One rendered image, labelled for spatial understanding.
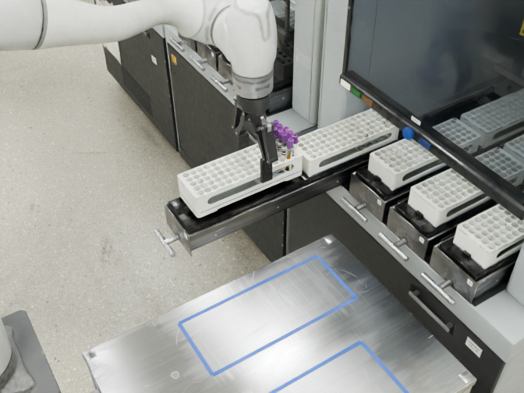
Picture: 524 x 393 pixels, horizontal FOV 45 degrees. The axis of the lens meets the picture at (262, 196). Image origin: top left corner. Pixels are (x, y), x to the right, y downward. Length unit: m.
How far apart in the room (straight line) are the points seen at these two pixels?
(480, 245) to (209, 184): 0.62
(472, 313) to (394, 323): 0.25
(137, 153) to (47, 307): 0.93
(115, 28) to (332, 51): 0.73
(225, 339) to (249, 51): 0.58
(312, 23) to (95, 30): 0.79
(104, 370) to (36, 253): 1.47
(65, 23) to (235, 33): 0.37
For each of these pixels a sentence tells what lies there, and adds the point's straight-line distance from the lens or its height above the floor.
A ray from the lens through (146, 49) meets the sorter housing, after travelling 2.81.
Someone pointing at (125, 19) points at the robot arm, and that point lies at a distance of 1.19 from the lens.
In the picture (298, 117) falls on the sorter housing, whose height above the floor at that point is 0.73.
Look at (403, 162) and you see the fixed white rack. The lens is 1.64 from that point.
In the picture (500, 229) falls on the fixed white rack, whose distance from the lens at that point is 1.51.
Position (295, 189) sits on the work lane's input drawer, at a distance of 1.60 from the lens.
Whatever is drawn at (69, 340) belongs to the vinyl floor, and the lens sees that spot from 2.39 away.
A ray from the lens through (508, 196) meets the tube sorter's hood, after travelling 1.39.
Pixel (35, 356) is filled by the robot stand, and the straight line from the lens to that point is 1.49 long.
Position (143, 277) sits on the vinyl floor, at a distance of 2.51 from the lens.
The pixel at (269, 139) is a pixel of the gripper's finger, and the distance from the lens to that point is 1.44.
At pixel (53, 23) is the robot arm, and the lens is 1.09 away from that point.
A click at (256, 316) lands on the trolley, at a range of 1.31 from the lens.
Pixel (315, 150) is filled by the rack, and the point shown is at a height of 0.86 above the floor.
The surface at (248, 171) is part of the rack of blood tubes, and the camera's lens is 1.52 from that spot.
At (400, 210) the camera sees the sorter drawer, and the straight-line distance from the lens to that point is 1.56.
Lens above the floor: 1.87
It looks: 42 degrees down
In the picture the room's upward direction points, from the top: 1 degrees counter-clockwise
